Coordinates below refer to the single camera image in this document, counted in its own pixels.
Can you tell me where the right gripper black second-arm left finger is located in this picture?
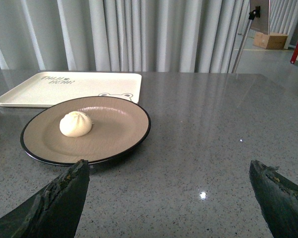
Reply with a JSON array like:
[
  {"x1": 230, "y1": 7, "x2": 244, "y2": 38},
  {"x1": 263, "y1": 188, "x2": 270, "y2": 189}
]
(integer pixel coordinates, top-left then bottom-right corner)
[{"x1": 0, "y1": 160, "x2": 89, "y2": 238}]

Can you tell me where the right gripper black second-arm right finger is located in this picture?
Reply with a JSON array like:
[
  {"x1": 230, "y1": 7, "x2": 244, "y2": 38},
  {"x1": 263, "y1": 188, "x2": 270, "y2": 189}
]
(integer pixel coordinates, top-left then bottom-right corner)
[{"x1": 249, "y1": 160, "x2": 298, "y2": 238}]

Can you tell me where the white steamed bun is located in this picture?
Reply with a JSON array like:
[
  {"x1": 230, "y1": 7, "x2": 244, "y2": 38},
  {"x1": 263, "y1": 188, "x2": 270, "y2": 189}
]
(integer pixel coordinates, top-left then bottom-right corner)
[{"x1": 59, "y1": 111, "x2": 93, "y2": 137}]

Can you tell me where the brown plate with black rim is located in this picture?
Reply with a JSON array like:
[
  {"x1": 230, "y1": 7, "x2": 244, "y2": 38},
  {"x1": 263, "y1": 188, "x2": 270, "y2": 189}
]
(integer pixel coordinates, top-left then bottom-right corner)
[{"x1": 20, "y1": 96, "x2": 151, "y2": 166}]

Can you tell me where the white bear print tray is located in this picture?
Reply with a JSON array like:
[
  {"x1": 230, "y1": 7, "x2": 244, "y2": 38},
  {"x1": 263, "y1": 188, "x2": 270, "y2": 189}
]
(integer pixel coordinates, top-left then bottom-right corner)
[{"x1": 0, "y1": 71, "x2": 142, "y2": 108}]

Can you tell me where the cardboard box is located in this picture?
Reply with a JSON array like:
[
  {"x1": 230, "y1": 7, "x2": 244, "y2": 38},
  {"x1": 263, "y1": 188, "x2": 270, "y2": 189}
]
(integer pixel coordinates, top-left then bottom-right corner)
[{"x1": 253, "y1": 32, "x2": 288, "y2": 50}]

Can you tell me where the grey pleated curtain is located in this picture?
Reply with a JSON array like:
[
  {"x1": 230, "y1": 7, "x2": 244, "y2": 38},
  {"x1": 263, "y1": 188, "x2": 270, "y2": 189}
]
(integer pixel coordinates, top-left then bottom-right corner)
[{"x1": 0, "y1": 0, "x2": 298, "y2": 73}]

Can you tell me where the metal stand pole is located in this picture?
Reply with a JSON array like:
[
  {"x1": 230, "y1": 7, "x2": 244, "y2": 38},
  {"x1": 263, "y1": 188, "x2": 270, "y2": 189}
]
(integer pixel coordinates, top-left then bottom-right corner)
[{"x1": 231, "y1": 0, "x2": 271, "y2": 73}]

